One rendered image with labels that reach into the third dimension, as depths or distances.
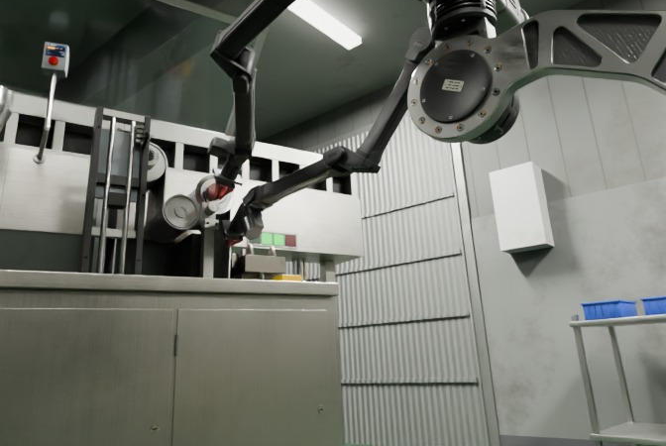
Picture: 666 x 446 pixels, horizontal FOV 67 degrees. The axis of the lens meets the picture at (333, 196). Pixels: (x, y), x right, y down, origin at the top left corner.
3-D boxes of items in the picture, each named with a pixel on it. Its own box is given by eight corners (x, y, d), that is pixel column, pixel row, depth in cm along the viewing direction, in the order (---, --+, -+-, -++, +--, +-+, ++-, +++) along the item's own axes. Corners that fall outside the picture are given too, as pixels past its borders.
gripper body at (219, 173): (241, 188, 176) (250, 170, 173) (214, 180, 170) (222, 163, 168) (237, 178, 181) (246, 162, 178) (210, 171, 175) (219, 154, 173)
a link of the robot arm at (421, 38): (377, 186, 145) (355, 176, 138) (347, 168, 154) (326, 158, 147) (456, 48, 140) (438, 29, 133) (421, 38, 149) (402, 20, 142)
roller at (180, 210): (163, 225, 168) (165, 191, 172) (144, 241, 189) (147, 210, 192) (198, 229, 175) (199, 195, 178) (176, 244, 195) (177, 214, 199)
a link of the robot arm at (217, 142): (249, 158, 163) (254, 136, 168) (215, 145, 159) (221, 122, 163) (236, 172, 173) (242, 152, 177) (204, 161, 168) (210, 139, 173)
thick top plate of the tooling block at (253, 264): (245, 271, 176) (245, 254, 178) (205, 286, 208) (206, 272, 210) (285, 273, 185) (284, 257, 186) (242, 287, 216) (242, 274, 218)
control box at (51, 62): (40, 64, 162) (44, 38, 165) (43, 75, 168) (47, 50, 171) (64, 67, 164) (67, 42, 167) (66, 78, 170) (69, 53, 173)
